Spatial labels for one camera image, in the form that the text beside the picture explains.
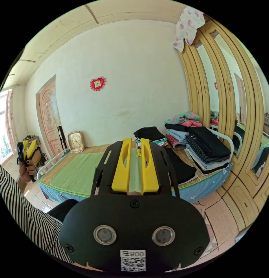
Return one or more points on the gold table clock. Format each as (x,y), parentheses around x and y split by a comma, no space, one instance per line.
(75,141)

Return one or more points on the black pants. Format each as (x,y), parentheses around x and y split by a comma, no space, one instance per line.
(183,171)

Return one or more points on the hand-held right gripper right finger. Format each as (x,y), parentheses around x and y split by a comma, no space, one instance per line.
(150,169)

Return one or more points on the red wall ornament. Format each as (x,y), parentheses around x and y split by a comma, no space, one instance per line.
(97,83)

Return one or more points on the person's left forearm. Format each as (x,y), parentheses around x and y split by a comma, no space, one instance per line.
(21,186)

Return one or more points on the white floral garment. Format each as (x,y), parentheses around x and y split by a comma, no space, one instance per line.
(187,26)

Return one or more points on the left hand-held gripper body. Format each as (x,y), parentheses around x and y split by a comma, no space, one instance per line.
(20,152)

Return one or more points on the person's left hand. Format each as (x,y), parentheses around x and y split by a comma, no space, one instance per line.
(25,171)

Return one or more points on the carved wooden door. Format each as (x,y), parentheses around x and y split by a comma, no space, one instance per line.
(48,113)

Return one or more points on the yellow mirrored wardrobe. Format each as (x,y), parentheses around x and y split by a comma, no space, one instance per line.
(224,91)

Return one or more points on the pink curtain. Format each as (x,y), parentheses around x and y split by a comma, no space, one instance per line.
(10,113)

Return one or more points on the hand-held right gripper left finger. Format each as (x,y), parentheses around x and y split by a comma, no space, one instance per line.
(122,167)

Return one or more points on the pile of clothes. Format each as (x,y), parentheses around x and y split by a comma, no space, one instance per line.
(203,147)
(148,132)

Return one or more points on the bed with woven mat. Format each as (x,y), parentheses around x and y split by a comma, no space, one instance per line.
(71,170)

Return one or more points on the window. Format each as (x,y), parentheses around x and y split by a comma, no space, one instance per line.
(0,134)

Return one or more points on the person's body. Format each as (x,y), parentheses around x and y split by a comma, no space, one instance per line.
(23,212)

